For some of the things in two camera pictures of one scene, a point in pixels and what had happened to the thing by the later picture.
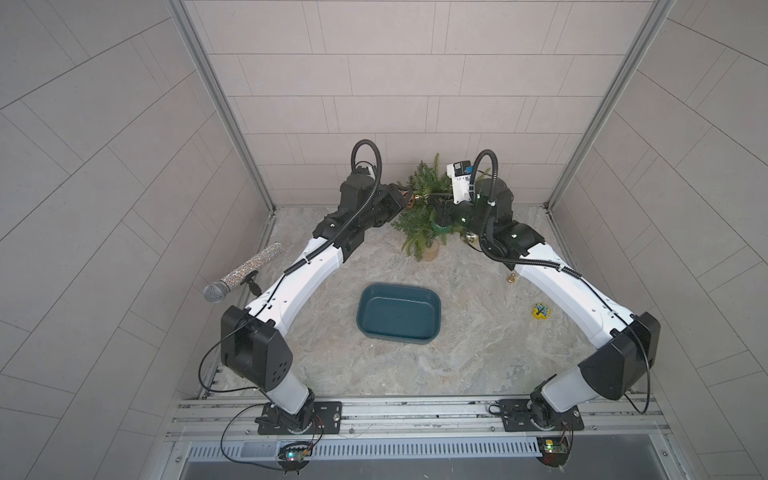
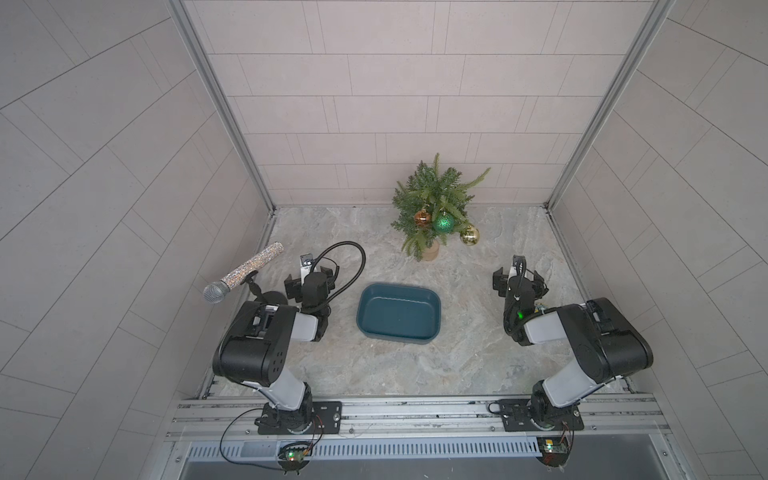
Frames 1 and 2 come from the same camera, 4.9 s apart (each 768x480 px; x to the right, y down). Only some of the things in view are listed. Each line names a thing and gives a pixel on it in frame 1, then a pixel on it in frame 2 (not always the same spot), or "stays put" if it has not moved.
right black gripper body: (468, 214) to (504, 291)
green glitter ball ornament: (442, 229) stays put
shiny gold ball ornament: (472, 238) stays put
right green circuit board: (554, 450) stays put
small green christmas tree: (415, 225) stays put
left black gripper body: (383, 206) to (292, 287)
